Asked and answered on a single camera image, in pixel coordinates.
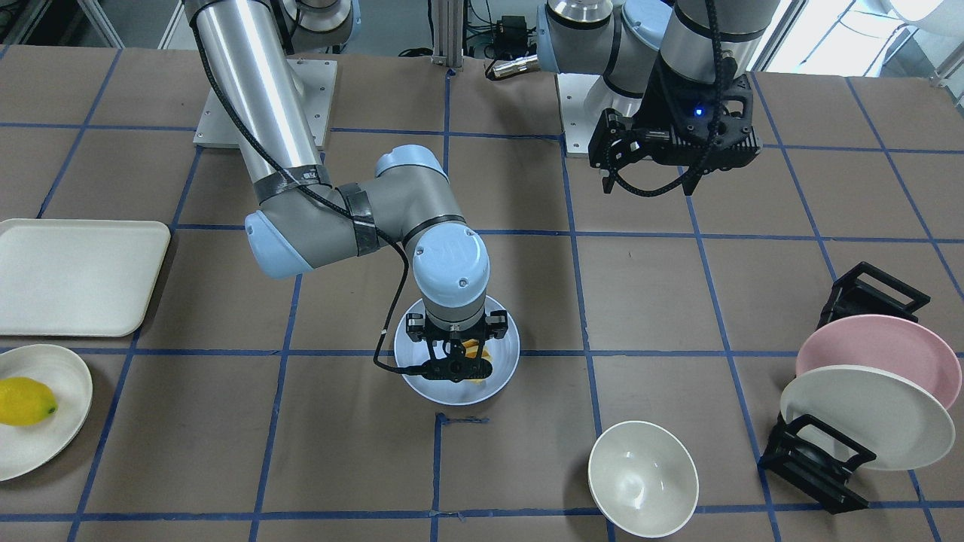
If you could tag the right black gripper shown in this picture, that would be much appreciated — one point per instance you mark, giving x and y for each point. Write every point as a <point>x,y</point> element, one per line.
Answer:
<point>415,327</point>

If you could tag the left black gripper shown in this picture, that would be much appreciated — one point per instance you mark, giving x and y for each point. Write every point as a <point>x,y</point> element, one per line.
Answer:
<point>657,98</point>

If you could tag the yellow sliced bread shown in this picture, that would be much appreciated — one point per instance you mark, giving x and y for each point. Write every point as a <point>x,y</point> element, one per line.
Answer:
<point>481,358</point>

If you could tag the blue plate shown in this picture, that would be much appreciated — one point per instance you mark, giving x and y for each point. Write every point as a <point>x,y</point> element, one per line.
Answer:
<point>504,356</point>

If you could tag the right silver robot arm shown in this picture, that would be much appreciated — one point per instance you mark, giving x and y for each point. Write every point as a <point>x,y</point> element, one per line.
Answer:
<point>304,221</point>

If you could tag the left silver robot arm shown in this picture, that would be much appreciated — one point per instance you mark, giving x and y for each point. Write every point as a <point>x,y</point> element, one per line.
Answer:
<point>622,41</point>

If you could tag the pink plate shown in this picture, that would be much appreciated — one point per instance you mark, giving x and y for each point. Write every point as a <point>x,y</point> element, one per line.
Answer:
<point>888,343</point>

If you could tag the cream plate in rack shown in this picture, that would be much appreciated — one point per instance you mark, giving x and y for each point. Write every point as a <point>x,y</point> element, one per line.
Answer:
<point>902,424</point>

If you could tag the white round plate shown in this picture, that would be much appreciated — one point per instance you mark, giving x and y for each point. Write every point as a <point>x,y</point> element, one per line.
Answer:
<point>25,448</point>

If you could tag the white bowl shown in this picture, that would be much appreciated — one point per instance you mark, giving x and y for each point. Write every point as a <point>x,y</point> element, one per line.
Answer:
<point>643,479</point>

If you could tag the black dish rack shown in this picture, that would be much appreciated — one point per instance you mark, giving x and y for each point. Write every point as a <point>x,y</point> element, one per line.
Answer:
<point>809,454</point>

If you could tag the white rectangular tray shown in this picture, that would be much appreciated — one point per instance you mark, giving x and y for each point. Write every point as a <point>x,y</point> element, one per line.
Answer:
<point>75,277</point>

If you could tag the yellow lemon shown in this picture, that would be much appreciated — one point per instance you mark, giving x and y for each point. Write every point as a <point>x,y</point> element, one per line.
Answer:
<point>26,401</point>

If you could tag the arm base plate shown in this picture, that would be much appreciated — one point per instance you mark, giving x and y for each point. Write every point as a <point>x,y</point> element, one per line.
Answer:
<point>313,82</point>
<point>581,100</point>

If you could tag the aluminium frame post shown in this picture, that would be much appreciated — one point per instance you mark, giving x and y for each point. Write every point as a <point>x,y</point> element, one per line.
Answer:
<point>448,19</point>

